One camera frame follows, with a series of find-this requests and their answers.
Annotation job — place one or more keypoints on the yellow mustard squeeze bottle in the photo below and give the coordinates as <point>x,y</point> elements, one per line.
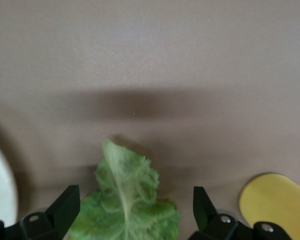
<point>277,200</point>

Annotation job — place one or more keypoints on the green lettuce leaf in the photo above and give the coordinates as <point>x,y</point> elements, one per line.
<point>127,187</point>

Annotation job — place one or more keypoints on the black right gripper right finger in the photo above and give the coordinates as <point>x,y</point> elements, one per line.
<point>202,210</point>

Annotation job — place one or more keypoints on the beige plate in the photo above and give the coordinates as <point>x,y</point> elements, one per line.
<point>0,187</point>

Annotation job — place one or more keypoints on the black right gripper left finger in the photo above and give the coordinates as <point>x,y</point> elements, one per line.
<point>65,207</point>

